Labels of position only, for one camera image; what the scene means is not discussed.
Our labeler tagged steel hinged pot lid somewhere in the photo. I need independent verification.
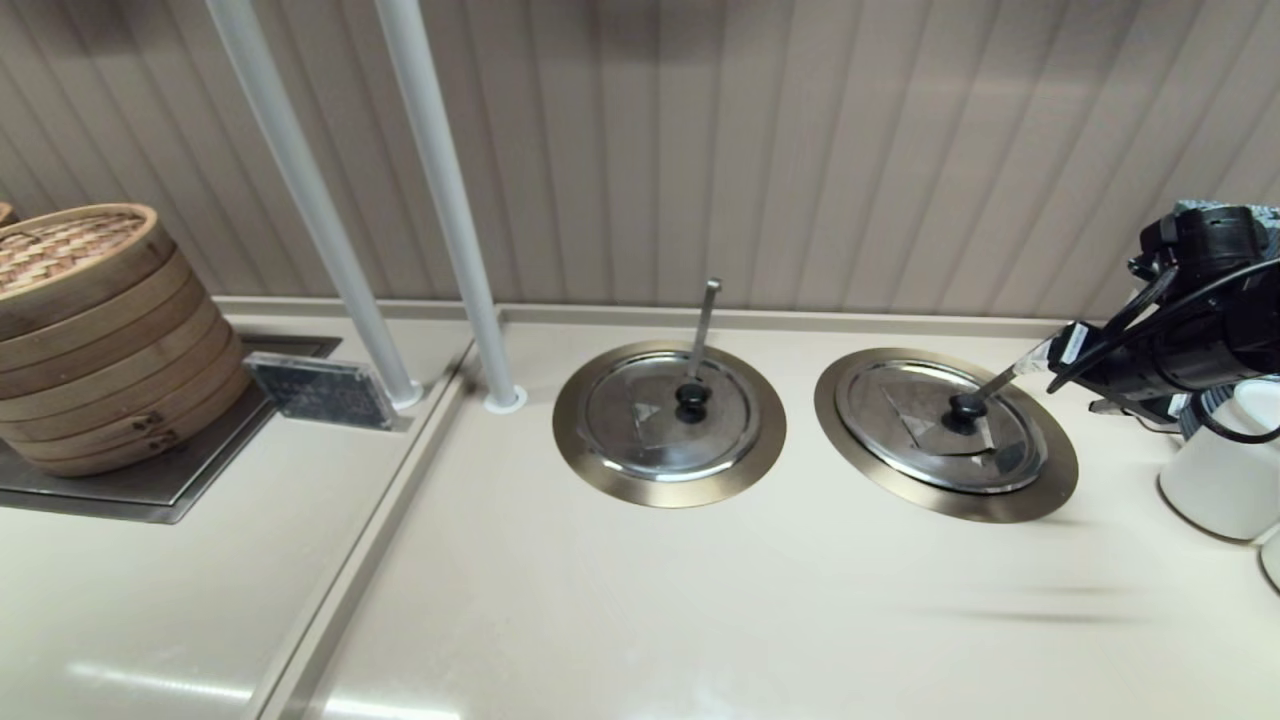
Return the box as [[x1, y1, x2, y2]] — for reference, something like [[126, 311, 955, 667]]
[[578, 351, 761, 483], [835, 358, 1049, 495]]

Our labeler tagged grey chopsticks bundle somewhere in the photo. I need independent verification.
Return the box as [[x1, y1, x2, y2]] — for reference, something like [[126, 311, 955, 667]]
[[1175, 200, 1280, 236]]

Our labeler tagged white ceramic jar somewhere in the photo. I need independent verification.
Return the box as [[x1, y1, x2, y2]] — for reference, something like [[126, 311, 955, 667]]
[[1158, 378, 1280, 544]]

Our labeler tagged white metal pole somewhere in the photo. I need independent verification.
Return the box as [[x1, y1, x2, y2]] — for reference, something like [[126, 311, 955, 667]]
[[207, 0, 424, 411], [375, 0, 528, 414]]

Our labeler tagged clear acrylic sign holder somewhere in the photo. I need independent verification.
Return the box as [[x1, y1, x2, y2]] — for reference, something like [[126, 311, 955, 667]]
[[243, 351, 398, 431]]

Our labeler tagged recessed steel tray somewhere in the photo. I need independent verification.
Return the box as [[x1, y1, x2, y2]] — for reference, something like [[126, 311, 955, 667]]
[[0, 335, 343, 525]]

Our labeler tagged bamboo steamer stack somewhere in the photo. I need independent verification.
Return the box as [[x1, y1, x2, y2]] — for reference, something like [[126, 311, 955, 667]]
[[0, 203, 252, 478]]

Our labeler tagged black camera cable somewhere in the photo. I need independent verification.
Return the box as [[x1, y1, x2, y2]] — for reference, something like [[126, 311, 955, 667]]
[[1048, 255, 1280, 446]]

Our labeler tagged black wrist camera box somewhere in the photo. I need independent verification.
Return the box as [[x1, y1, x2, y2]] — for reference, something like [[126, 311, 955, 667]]
[[1047, 322, 1096, 391]]

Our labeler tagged bronze counter ring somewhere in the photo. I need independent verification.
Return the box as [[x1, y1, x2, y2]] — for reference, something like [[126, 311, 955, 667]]
[[552, 340, 788, 509], [813, 347, 1079, 524]]

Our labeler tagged left steel ladle handle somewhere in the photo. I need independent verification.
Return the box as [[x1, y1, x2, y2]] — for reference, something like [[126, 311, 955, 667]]
[[688, 279, 723, 384]]

